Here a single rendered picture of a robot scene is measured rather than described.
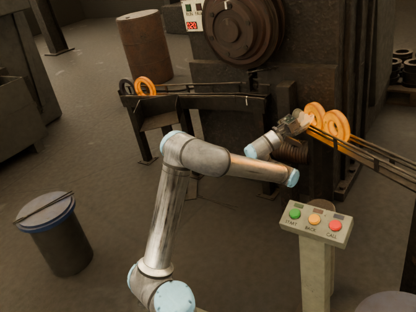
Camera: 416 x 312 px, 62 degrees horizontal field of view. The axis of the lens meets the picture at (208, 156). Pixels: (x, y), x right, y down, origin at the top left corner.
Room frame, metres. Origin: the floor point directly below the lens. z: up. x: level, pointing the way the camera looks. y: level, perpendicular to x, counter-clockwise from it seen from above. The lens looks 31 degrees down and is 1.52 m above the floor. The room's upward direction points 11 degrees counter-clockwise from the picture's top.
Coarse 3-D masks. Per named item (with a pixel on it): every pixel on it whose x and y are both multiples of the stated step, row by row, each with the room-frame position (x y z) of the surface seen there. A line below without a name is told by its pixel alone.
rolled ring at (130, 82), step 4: (120, 80) 2.68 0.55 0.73; (124, 80) 2.65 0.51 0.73; (128, 80) 2.62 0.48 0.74; (132, 80) 2.62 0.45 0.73; (120, 84) 2.69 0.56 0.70; (132, 84) 2.60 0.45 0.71; (120, 88) 2.69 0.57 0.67; (124, 88) 2.70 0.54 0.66; (132, 88) 2.60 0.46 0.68; (124, 92) 2.69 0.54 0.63
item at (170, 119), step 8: (168, 96) 2.18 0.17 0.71; (176, 96) 2.17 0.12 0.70; (144, 104) 2.20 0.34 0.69; (152, 104) 2.19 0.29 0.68; (160, 104) 2.19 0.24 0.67; (168, 104) 2.18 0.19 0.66; (176, 104) 2.03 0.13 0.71; (136, 112) 2.05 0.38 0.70; (144, 112) 2.20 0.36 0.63; (152, 112) 2.19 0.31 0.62; (160, 112) 2.19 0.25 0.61; (168, 112) 2.18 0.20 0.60; (176, 112) 1.97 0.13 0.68; (136, 120) 2.01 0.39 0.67; (144, 120) 2.16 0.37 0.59; (152, 120) 2.13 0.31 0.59; (160, 120) 2.09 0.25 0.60; (168, 120) 2.05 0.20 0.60; (176, 120) 2.02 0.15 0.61; (144, 128) 2.03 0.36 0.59; (152, 128) 2.00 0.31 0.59; (168, 128) 2.05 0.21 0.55; (192, 184) 2.15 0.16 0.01; (192, 192) 2.06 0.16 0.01; (184, 200) 1.98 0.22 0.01
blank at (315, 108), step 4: (308, 104) 1.52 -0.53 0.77; (312, 104) 1.50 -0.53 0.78; (316, 104) 1.49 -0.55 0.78; (308, 108) 1.52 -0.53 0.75; (312, 108) 1.49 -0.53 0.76; (316, 108) 1.46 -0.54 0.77; (320, 108) 1.46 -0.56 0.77; (304, 112) 1.56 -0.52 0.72; (308, 112) 1.52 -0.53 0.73; (312, 112) 1.49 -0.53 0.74; (316, 112) 1.46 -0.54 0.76; (320, 112) 1.44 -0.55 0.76; (324, 112) 1.44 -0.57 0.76; (316, 116) 1.46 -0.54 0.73; (320, 116) 1.43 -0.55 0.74; (320, 120) 1.43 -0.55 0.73; (312, 124) 1.50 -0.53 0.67; (316, 124) 1.46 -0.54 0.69; (320, 124) 1.43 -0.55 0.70; (312, 128) 1.50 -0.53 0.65; (320, 128) 1.43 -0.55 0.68; (320, 132) 1.43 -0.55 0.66
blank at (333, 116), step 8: (328, 112) 1.37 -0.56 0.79; (336, 112) 1.34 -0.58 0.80; (328, 120) 1.37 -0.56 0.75; (336, 120) 1.32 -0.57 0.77; (344, 120) 1.29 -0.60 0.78; (328, 128) 1.37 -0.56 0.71; (344, 128) 1.27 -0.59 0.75; (328, 136) 1.37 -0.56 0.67; (336, 136) 1.31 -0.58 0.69; (344, 136) 1.27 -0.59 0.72
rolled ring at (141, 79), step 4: (136, 80) 2.55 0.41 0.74; (140, 80) 2.53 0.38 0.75; (144, 80) 2.50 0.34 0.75; (148, 80) 2.49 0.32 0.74; (136, 84) 2.56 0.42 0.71; (140, 84) 2.58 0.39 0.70; (148, 84) 2.48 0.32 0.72; (152, 84) 2.48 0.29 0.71; (136, 88) 2.57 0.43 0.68; (140, 88) 2.58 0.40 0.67; (152, 88) 2.47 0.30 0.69; (136, 92) 2.57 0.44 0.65; (140, 92) 2.56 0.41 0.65; (152, 92) 2.47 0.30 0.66
